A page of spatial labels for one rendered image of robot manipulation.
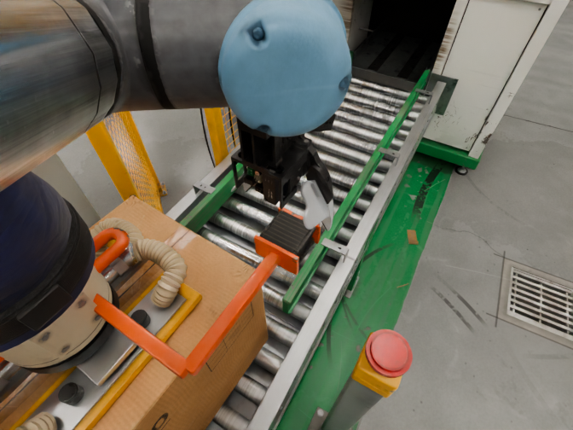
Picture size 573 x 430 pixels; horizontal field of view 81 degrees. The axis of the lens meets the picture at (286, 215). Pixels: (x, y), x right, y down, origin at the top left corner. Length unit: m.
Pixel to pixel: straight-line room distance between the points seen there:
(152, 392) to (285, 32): 0.59
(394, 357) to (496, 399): 1.27
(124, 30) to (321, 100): 0.11
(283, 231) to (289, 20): 0.43
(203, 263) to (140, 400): 0.27
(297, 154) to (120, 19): 0.24
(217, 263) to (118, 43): 0.57
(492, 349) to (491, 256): 0.53
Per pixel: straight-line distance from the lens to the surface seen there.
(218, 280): 0.71
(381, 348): 0.57
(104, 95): 0.19
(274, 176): 0.37
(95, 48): 0.19
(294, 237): 0.56
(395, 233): 2.04
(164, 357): 0.52
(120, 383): 0.66
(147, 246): 0.68
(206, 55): 0.21
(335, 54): 0.19
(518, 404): 1.85
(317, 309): 1.06
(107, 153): 1.14
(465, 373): 1.79
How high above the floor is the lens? 1.56
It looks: 50 degrees down
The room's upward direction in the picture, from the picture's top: straight up
